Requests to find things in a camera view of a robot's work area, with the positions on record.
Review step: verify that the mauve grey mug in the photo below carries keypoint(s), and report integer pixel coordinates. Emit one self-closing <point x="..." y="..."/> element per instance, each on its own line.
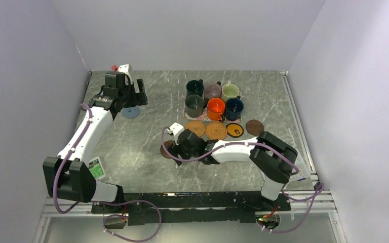
<point x="212" y="90"/>

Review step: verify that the pale green mug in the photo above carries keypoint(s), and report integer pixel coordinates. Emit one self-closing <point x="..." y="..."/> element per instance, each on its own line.
<point x="229" y="90"/>

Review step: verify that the floral serving tray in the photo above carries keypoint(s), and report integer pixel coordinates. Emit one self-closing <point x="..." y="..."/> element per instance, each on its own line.
<point x="204" y="118"/>

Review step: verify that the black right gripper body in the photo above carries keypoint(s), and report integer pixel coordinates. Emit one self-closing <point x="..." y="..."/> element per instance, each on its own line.
<point x="186" y="154"/>

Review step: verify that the dark green mug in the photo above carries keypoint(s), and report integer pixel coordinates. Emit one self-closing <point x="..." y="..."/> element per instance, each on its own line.
<point x="195" y="87"/>

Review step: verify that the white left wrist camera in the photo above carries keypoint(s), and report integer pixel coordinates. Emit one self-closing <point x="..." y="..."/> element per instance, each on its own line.
<point x="125" y="68"/>

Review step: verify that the blue round coaster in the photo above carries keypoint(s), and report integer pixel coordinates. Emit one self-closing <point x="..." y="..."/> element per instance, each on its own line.
<point x="131" y="112"/>

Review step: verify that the orange mug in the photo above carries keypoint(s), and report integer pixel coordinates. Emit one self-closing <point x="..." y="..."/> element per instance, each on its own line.
<point x="216" y="109"/>

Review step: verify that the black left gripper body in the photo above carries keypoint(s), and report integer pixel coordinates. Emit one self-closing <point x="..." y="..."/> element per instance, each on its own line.
<point x="128" y="95"/>

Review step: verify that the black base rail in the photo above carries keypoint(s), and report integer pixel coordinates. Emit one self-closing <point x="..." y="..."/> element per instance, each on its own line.
<point x="186" y="207"/>

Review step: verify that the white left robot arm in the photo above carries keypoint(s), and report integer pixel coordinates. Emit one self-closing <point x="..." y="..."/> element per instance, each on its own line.
<point x="67" y="174"/>

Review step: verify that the green label tag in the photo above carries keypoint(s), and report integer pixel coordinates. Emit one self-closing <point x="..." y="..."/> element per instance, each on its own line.
<point x="96" y="168"/>

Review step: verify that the dark wooden coaster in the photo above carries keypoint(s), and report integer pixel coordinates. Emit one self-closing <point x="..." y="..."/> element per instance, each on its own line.
<point x="167" y="144"/>
<point x="254" y="127"/>

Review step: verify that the grey green mug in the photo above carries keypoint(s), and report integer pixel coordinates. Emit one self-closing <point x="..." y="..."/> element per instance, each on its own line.
<point x="194" y="105"/>

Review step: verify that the woven rattan coaster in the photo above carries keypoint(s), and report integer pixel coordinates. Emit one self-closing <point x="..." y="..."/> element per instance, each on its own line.
<point x="196" y="126"/>
<point x="216" y="131"/>

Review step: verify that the orange black round coaster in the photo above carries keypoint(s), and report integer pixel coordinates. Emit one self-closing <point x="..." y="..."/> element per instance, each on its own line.
<point x="234" y="130"/>

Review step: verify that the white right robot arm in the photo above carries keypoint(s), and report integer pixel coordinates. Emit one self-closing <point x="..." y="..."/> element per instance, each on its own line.
<point x="275" y="158"/>

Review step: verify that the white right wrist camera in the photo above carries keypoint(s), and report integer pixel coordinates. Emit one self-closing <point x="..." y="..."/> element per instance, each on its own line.
<point x="175" y="129"/>

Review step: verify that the navy blue mug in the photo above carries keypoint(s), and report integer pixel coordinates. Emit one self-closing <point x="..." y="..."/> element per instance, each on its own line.
<point x="233" y="109"/>

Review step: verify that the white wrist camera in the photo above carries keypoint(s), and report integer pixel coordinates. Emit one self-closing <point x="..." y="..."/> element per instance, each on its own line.
<point x="125" y="68"/>
<point x="175" y="129"/>

